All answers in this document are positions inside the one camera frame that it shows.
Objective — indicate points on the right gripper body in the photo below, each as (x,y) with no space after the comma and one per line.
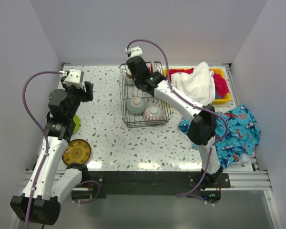
(137,81)

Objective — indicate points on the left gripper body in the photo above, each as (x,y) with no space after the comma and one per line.
(76,95)

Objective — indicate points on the metal cup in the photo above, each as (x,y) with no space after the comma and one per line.
(129,78)

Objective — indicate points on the red and blue plate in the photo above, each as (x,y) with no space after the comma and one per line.
(152,67)

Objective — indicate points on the light blue bowl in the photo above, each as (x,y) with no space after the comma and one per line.
(136,105)

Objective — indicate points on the wire dish rack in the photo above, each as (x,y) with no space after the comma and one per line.
(127,91)

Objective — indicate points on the blue patterned bowl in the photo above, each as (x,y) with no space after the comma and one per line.
(153,115)

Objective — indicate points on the yellow patterned plate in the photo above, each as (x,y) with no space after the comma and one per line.
(78,151)

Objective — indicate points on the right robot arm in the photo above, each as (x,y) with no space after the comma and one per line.
(202,118)

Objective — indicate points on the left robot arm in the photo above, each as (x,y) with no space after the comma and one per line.
(40,201)

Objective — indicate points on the white towel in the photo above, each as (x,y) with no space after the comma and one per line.
(198,85)

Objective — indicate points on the red cloth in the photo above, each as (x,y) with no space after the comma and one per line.
(221,87)

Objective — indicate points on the yellow plastic bin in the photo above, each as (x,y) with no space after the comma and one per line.
(223,101)

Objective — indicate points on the blue patterned cloth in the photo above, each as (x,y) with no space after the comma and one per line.
(243,135)

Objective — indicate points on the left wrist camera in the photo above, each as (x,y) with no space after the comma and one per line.
(72,77)

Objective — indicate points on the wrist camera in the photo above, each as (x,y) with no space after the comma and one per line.
(135,51)
(72,77)

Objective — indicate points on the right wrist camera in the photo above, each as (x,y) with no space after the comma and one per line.
(135,51)

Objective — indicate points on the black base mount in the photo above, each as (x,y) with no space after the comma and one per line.
(150,183)

